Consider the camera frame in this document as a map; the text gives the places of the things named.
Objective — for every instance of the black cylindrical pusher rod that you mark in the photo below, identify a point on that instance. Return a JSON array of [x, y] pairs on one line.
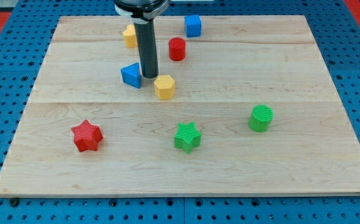
[[147, 49]]

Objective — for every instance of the blue triangle block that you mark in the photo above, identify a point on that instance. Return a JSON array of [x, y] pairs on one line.
[[131, 75]]

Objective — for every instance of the yellow heart block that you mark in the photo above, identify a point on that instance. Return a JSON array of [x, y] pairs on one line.
[[129, 36]]

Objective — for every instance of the red cylinder block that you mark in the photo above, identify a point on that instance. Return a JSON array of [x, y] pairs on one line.
[[177, 49]]

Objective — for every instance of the blue cube block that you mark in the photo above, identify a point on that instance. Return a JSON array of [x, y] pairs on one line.
[[192, 26]]

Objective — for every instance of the yellow hexagon block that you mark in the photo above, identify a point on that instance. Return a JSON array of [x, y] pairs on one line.
[[164, 87]]

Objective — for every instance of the green star block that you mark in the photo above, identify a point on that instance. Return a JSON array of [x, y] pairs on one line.
[[187, 137]]

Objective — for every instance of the red star block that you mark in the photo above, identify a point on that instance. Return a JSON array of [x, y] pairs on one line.
[[87, 136]]

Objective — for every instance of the wooden board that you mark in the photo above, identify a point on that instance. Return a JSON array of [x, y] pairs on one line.
[[239, 62]]

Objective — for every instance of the green cylinder block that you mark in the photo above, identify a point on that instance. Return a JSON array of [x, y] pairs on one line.
[[260, 118]]

